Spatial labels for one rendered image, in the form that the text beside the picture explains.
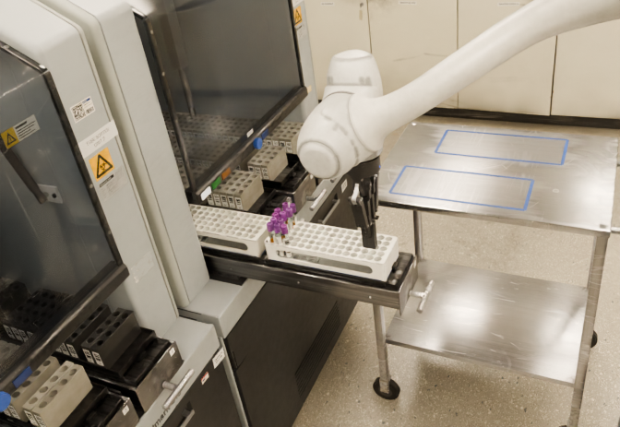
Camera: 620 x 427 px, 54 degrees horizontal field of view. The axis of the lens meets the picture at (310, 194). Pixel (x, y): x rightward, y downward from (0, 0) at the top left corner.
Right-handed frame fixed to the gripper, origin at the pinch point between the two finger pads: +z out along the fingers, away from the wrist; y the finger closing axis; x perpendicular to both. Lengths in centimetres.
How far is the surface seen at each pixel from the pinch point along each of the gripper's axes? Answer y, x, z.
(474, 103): -229, -24, 78
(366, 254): 2.8, 0.2, 3.5
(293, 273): 6.7, -16.9, 9.8
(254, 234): 2.8, -28.4, 3.5
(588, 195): -38, 42, 8
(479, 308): -48, 15, 62
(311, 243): 1.3, -14.1, 4.4
